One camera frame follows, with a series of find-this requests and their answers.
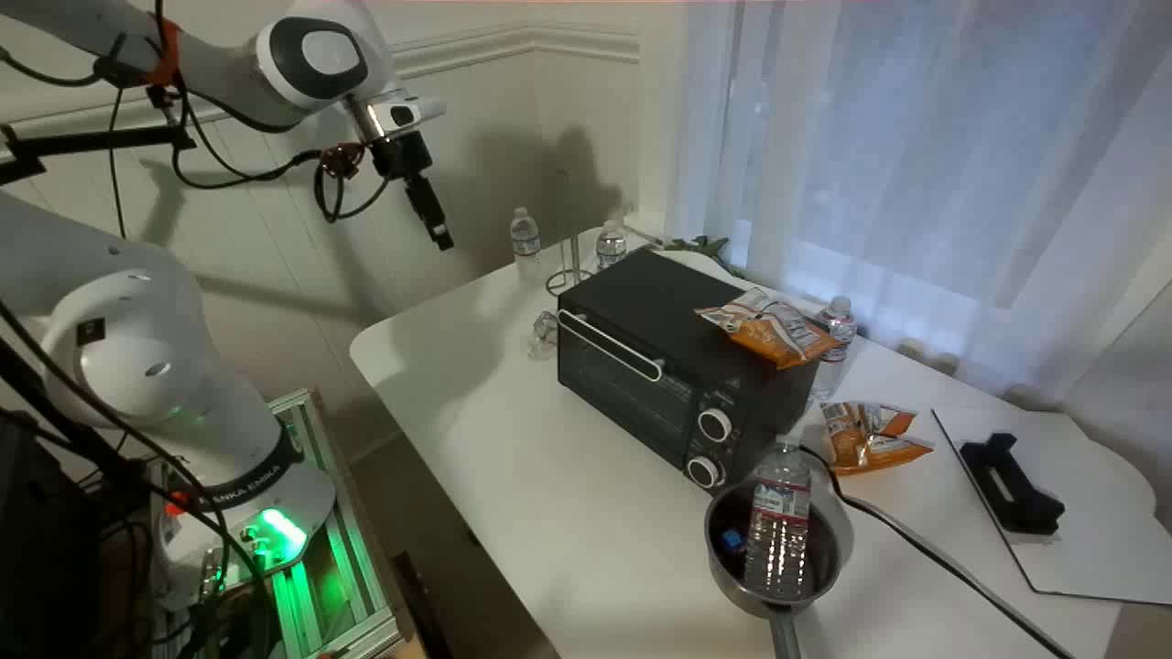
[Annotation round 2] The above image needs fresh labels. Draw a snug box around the large clear water bottle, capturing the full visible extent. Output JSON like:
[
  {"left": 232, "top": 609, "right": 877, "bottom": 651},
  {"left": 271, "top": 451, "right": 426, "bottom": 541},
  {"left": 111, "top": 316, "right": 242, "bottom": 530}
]
[{"left": 741, "top": 444, "right": 816, "bottom": 599}]

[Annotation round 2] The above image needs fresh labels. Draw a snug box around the white sheer curtain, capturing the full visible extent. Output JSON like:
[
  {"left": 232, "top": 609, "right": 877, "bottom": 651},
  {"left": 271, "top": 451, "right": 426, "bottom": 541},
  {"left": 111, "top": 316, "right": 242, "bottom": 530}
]
[{"left": 662, "top": 0, "right": 1172, "bottom": 517}]

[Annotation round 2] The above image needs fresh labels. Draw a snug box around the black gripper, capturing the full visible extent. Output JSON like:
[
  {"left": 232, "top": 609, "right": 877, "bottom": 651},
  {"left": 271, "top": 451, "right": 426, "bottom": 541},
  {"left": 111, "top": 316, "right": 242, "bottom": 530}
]
[{"left": 369, "top": 129, "right": 458, "bottom": 253}]

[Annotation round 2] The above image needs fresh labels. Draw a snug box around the black power cable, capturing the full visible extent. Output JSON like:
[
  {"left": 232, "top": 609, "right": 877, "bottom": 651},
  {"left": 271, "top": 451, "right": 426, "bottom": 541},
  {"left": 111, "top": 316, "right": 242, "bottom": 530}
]
[{"left": 798, "top": 444, "right": 1067, "bottom": 659}]

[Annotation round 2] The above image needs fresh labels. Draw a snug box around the orange cable tie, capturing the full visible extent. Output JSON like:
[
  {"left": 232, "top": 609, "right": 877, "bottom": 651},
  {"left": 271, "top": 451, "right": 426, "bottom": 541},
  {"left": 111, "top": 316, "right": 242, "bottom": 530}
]
[{"left": 144, "top": 13, "right": 187, "bottom": 92}]

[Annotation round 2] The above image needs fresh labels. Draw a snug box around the metal pot with handle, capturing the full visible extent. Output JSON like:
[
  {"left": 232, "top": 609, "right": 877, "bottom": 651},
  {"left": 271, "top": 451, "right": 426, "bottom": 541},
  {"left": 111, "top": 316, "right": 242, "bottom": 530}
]
[{"left": 704, "top": 473, "right": 857, "bottom": 659}]

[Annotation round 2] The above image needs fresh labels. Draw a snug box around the small clear glass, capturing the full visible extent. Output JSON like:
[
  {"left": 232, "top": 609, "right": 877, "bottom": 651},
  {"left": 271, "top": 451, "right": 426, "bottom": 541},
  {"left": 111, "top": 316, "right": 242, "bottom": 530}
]
[{"left": 530, "top": 306, "right": 565, "bottom": 360}]

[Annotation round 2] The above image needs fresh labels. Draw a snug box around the white board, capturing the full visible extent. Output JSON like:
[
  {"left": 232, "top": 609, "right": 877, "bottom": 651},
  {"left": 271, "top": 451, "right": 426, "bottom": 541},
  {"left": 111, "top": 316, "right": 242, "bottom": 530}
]
[{"left": 930, "top": 404, "right": 1172, "bottom": 612}]

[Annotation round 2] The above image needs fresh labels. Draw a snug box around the black toaster oven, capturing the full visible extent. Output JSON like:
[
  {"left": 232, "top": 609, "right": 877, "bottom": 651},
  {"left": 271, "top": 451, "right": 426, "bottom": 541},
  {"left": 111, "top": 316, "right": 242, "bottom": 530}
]
[{"left": 552, "top": 246, "right": 835, "bottom": 493}]

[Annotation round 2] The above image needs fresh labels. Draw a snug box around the small clear water bottle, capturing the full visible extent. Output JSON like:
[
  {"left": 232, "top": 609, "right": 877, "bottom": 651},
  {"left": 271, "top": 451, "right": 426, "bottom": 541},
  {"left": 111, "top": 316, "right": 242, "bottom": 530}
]
[
  {"left": 592, "top": 214, "right": 630, "bottom": 274},
  {"left": 816, "top": 294, "right": 861, "bottom": 369},
  {"left": 504, "top": 201, "right": 547, "bottom": 277}
]

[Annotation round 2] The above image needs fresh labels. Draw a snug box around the green plant sprig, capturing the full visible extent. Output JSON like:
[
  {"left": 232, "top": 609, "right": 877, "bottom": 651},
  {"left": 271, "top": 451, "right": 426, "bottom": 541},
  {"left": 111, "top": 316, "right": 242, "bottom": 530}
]
[{"left": 662, "top": 229, "right": 736, "bottom": 267}]

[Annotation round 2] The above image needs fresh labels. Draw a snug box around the thin metal wire stand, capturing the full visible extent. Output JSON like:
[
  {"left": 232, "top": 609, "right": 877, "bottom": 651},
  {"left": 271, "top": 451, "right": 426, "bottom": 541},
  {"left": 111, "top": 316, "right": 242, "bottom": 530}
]
[{"left": 543, "top": 229, "right": 592, "bottom": 300}]

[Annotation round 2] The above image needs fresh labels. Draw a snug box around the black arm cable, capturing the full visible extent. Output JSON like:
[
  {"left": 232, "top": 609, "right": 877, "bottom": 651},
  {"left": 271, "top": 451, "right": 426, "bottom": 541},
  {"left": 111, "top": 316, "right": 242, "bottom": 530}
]
[{"left": 104, "top": 70, "right": 396, "bottom": 241}]

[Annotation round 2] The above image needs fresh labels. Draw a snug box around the black plastic holder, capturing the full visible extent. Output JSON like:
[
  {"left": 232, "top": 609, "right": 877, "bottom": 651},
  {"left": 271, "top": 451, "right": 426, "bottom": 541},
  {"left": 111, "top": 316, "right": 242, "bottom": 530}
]
[{"left": 957, "top": 427, "right": 1069, "bottom": 538}]

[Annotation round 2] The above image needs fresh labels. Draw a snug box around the orange snack pack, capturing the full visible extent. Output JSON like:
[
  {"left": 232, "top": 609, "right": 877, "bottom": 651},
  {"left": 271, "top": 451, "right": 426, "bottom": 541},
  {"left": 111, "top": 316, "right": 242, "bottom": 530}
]
[
  {"left": 692, "top": 290, "right": 841, "bottom": 372},
  {"left": 816, "top": 399, "right": 935, "bottom": 480}
]

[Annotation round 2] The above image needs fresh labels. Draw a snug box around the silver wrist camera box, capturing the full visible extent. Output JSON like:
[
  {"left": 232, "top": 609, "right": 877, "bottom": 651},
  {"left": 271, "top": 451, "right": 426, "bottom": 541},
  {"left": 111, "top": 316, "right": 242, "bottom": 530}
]
[{"left": 364, "top": 98, "right": 447, "bottom": 139}]

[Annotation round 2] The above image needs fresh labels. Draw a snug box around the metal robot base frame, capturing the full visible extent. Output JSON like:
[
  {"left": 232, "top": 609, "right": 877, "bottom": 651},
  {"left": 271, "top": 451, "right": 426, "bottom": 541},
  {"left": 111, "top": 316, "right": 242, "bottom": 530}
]
[{"left": 233, "top": 383, "right": 410, "bottom": 659}]

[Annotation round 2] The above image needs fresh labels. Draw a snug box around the black equipment box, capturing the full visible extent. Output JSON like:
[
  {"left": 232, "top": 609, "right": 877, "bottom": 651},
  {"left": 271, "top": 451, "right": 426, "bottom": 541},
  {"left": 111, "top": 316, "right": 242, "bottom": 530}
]
[{"left": 0, "top": 407, "right": 107, "bottom": 659}]

